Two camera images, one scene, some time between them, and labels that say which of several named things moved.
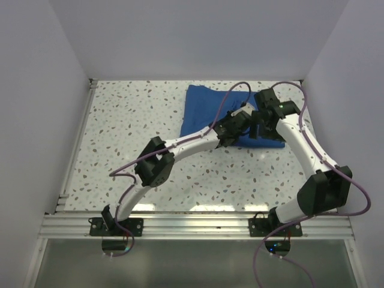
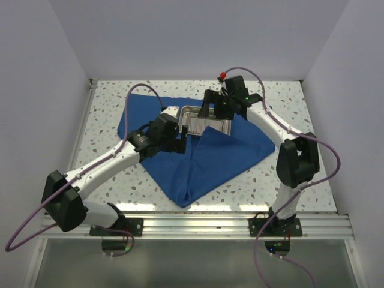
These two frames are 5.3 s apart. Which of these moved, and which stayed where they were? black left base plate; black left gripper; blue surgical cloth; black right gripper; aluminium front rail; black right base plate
Moved: blue surgical cloth; black left gripper; black right gripper
Stayed: black right base plate; aluminium front rail; black left base plate
